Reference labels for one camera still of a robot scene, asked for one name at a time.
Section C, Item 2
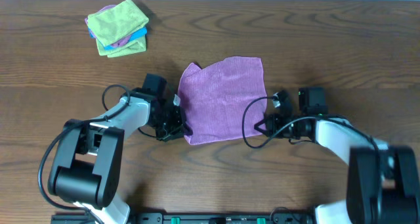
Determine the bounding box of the purple microfibre cloth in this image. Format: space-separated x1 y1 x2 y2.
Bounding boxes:
178 56 267 145

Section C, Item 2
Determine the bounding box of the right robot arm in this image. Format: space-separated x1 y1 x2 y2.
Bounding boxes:
254 87 419 224

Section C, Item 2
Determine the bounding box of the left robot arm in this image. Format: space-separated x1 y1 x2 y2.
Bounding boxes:
37 74 192 223

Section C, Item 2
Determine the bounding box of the bottom green folded cloth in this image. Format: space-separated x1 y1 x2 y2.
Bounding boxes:
96 36 147 58

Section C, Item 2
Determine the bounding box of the green folded cloth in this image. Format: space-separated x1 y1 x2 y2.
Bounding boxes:
87 0 149 47
96 36 147 58

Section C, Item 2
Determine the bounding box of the top green folded cloth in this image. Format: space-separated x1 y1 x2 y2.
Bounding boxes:
87 0 149 47

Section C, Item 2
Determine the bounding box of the purple folded cloth in stack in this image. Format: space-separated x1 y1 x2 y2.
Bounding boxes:
88 5 131 51

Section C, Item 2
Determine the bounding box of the right black camera cable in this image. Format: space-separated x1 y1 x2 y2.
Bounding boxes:
241 95 385 224

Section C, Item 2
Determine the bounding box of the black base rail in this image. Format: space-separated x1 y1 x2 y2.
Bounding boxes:
51 212 318 224

